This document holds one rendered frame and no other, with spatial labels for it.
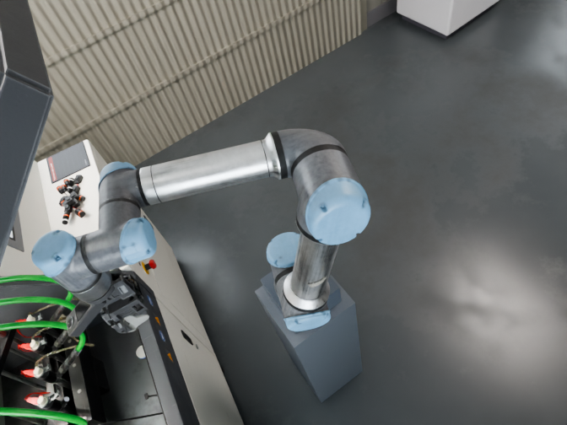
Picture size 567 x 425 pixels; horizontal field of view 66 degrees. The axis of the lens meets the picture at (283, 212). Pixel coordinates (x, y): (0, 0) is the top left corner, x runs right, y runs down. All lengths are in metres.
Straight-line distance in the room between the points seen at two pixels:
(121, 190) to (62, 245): 0.15
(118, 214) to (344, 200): 0.40
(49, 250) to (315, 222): 0.45
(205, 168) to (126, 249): 0.21
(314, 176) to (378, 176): 1.96
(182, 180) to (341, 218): 0.31
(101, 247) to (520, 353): 1.92
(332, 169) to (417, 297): 1.61
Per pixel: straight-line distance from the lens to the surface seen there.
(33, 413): 1.02
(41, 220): 1.76
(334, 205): 0.74
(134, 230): 0.80
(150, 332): 1.40
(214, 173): 0.85
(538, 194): 2.78
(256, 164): 0.85
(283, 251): 1.17
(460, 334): 2.29
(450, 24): 3.61
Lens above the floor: 2.13
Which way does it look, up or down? 54 degrees down
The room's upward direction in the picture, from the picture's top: 17 degrees counter-clockwise
